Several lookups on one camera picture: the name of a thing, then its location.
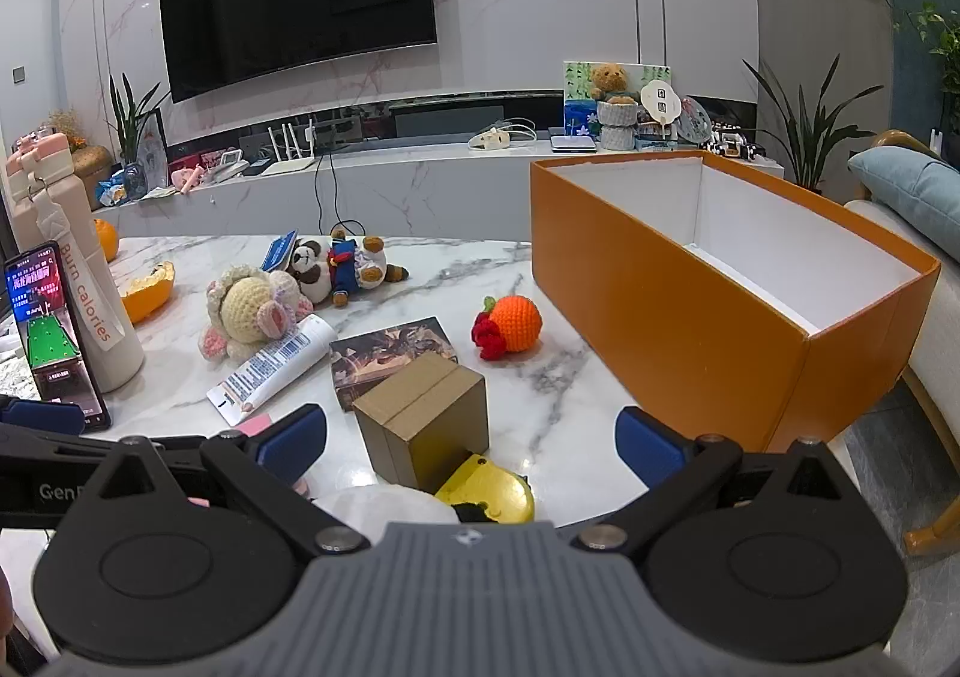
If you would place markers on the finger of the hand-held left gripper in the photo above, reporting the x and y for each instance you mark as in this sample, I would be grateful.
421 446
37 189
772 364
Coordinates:
41 415

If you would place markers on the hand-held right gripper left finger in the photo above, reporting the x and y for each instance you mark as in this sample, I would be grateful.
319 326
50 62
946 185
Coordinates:
294 436

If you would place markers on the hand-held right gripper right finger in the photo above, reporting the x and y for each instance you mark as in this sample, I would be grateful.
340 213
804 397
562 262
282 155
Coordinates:
646 443

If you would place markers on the orange paper bag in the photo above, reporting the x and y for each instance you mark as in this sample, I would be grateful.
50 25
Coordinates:
675 317

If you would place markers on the cream crochet doll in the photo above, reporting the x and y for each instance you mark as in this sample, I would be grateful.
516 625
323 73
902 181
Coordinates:
247 310

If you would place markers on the crochet orange with strawberry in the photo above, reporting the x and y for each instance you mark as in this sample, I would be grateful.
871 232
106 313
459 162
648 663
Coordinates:
514 321

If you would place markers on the pink notepad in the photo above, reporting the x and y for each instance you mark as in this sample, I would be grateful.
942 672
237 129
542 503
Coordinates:
251 424

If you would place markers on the white squeeze tube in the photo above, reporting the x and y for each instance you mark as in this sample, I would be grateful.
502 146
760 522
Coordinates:
277 362

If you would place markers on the black smartphone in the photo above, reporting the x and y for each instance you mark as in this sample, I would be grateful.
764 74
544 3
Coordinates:
52 340

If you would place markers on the white round object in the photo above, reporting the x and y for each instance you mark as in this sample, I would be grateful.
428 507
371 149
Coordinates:
390 503

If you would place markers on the small brown cardboard box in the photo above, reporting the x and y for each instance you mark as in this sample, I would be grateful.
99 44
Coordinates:
420 422

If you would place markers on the dark printed flat box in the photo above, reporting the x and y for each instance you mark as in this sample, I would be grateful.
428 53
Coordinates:
390 346

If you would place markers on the pink water bottle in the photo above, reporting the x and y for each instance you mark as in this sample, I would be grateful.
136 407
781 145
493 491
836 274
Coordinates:
82 287

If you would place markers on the orange peel shell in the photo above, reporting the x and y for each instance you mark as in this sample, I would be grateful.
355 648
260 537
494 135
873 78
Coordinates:
146 298

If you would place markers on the yellow plastic toy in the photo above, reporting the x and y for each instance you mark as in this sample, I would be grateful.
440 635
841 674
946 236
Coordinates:
495 489

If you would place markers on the sailor plush dog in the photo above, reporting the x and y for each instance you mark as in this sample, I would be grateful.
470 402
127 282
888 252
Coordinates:
337 268

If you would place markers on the blue rectangular tag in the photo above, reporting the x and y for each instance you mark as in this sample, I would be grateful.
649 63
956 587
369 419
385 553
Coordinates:
279 251

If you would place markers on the whole orange fruit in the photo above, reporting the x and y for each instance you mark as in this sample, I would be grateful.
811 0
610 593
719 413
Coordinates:
107 240

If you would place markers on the blue snack bag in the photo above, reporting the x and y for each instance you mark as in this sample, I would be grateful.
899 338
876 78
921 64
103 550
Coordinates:
124 186

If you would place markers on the gold jar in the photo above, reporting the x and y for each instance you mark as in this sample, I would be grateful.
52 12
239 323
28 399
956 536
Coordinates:
91 171

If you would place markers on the white router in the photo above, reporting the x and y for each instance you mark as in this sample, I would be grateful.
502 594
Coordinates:
289 163

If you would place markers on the marble television console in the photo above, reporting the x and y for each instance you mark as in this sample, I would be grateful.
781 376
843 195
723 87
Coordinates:
420 190

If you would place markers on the pink toy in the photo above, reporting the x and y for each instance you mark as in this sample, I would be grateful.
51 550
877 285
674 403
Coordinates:
185 177

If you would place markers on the white desk device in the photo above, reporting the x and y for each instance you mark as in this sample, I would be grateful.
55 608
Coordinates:
225 166

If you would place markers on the dried flower bunch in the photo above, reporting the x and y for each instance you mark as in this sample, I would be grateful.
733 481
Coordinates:
67 126

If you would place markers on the silver laptop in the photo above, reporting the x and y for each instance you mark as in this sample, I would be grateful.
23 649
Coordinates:
572 145

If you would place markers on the small green potted plant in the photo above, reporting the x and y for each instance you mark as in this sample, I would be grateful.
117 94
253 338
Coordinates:
131 118

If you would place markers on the black and white checkered toy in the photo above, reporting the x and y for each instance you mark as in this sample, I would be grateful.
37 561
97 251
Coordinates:
731 145

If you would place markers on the white ribbed pot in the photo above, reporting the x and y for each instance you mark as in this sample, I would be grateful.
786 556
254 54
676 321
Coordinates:
616 126

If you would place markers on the decorative plate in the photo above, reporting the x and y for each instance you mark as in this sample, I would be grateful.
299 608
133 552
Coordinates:
694 118

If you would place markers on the white round hand fan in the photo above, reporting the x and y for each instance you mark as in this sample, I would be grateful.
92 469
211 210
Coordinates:
660 101

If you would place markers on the tall leafy potted plant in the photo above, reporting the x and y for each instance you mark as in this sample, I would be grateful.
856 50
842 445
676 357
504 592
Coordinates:
806 137

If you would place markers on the green and blue painting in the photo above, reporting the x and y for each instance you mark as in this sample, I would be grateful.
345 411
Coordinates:
577 92

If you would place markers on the brown teddy bear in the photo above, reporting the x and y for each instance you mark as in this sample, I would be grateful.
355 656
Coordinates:
611 81

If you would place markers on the light blue pillow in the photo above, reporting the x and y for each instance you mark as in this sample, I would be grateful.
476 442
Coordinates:
911 186

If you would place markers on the black picture frame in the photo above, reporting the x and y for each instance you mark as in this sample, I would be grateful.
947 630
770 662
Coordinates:
154 152

